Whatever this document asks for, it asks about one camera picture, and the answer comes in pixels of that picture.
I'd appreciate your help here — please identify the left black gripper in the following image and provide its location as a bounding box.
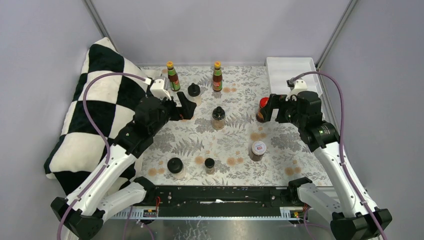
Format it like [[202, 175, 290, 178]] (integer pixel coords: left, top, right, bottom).
[[149, 92, 197, 137]]

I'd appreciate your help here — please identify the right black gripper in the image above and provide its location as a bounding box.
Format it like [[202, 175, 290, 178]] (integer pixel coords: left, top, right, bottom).
[[259, 93, 306, 129]]

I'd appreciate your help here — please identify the red lid sauce jar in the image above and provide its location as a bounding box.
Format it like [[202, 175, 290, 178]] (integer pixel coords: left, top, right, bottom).
[[256, 97, 269, 123]]

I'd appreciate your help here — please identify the white plastic organizer tray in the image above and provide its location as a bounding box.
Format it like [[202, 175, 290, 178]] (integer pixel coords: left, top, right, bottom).
[[265, 57, 316, 95]]

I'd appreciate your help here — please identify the black cap brown spice shaker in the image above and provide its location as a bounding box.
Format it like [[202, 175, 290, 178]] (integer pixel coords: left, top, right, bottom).
[[211, 106, 226, 130]]

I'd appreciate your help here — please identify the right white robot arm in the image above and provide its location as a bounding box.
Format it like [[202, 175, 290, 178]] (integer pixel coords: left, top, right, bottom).
[[260, 91, 393, 240]]

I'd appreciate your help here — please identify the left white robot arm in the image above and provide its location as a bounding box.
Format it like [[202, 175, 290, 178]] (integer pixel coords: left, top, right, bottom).
[[50, 92, 197, 240]]

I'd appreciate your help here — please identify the black cap white bean jar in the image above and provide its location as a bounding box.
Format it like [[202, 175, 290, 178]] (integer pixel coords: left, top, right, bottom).
[[187, 83, 202, 106]]

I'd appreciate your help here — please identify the green label sauce bottle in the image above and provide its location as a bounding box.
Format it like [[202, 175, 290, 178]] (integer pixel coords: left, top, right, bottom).
[[166, 61, 181, 92]]

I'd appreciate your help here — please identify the red label sauce bottle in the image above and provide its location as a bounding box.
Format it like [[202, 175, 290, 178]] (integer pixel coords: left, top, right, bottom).
[[212, 61, 223, 92]]

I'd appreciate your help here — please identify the white lid brown jar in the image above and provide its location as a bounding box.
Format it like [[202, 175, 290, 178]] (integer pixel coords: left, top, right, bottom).
[[249, 141, 267, 162]]

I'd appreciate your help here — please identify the floral table mat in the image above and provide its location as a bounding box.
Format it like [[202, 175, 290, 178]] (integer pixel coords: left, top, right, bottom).
[[136, 66, 331, 187]]

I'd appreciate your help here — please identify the small black cap spice jar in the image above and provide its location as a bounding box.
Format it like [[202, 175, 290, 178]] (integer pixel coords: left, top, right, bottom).
[[204, 158, 215, 175]]

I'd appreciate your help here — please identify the large black lid jar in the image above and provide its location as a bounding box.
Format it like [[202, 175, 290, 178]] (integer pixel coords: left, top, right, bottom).
[[167, 157, 186, 180]]

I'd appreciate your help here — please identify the black white checkered pillow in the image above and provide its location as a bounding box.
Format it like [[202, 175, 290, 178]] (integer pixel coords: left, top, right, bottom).
[[44, 37, 148, 194]]

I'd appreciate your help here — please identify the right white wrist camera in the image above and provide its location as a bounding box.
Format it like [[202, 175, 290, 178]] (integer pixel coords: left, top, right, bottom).
[[285, 78, 308, 101]]

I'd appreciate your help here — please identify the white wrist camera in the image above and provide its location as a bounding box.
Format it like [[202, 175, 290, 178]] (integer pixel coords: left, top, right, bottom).
[[285, 78, 308, 101], [150, 76, 171, 100]]

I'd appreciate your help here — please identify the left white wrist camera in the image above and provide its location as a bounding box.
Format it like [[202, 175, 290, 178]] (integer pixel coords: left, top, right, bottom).
[[150, 76, 171, 100]]

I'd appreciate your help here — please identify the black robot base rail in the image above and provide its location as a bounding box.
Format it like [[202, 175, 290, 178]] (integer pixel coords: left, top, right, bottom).
[[112, 185, 307, 220]]

